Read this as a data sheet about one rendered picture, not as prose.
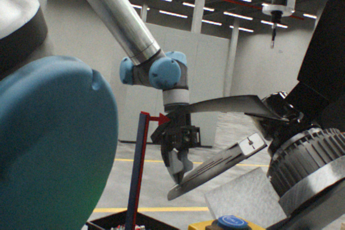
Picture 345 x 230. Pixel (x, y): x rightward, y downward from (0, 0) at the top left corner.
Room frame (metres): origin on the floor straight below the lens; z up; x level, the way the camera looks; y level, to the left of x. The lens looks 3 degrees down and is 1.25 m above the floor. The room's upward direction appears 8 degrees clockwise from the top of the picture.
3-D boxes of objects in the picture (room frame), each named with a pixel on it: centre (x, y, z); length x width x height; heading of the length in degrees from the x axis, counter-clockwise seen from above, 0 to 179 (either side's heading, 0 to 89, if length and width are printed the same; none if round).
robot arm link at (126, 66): (1.01, 0.09, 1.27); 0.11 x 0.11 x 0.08; 25
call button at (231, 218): (0.49, -0.10, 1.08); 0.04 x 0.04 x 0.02
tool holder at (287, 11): (0.91, -0.23, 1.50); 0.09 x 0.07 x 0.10; 74
